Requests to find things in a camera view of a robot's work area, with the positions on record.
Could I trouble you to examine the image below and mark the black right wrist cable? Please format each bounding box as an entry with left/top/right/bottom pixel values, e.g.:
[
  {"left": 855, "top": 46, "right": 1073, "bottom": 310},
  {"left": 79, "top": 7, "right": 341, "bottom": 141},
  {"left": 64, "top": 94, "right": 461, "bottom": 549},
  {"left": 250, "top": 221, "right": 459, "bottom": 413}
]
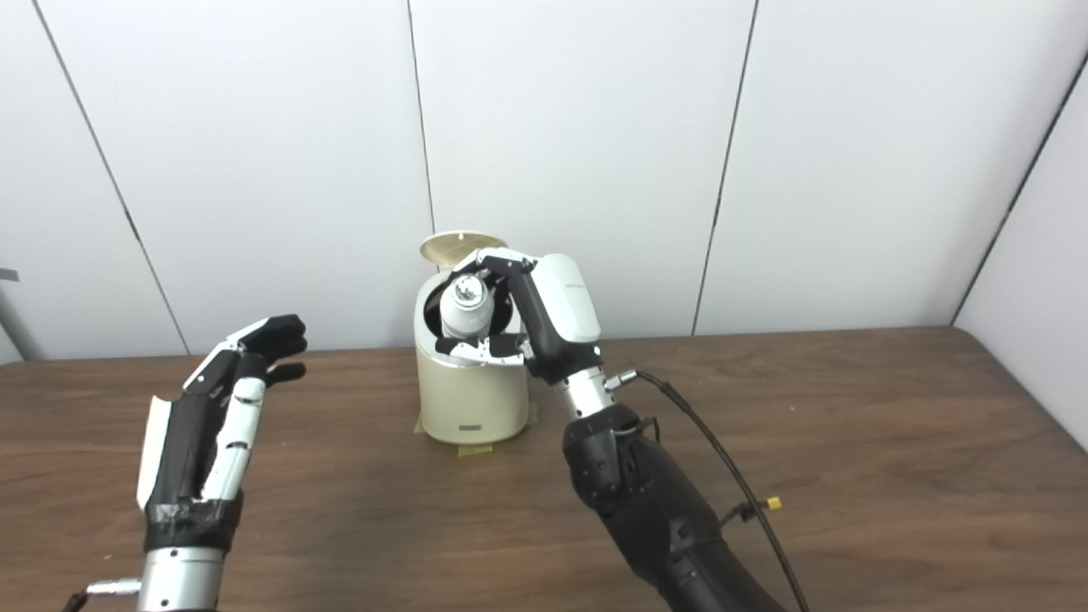
[{"left": 605, "top": 368, "right": 810, "bottom": 612}]

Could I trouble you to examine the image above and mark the yellow plug connector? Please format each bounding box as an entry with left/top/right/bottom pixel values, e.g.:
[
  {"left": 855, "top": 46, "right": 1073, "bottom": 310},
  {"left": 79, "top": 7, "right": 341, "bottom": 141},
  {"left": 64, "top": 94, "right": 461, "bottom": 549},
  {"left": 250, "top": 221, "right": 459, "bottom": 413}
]
[{"left": 721, "top": 496, "right": 783, "bottom": 524}]

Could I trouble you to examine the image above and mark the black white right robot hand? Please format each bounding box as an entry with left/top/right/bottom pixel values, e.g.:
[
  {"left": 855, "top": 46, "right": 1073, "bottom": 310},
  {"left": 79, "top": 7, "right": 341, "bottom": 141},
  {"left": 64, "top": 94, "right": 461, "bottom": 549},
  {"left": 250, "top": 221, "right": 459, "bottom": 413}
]
[{"left": 435, "top": 247, "right": 606, "bottom": 385}]

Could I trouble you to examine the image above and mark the cream round bin lid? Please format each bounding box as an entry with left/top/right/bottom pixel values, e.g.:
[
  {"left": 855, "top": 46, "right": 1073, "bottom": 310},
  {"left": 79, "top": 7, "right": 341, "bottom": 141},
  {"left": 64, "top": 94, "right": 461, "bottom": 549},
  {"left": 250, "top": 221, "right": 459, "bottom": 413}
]
[{"left": 419, "top": 230, "right": 509, "bottom": 264}]

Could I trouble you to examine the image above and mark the cream-colored round bin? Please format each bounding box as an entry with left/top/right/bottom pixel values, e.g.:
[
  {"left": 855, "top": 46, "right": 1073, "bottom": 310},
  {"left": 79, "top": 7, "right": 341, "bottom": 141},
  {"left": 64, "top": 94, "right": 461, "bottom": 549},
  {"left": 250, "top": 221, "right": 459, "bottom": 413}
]
[{"left": 413, "top": 230, "right": 532, "bottom": 445}]

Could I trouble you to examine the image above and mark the small white plastic bottle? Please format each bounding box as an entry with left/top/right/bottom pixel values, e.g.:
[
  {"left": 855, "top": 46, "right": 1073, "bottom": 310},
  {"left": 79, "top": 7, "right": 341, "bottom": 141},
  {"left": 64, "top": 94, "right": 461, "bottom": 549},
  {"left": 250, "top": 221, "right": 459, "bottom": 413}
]
[{"left": 439, "top": 276, "right": 496, "bottom": 339}]

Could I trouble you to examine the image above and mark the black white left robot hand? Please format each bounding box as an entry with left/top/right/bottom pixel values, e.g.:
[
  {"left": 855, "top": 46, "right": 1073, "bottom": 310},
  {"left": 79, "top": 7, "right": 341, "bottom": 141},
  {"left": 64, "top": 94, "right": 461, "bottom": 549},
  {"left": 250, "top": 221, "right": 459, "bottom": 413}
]
[{"left": 136, "top": 314, "right": 309, "bottom": 553}]

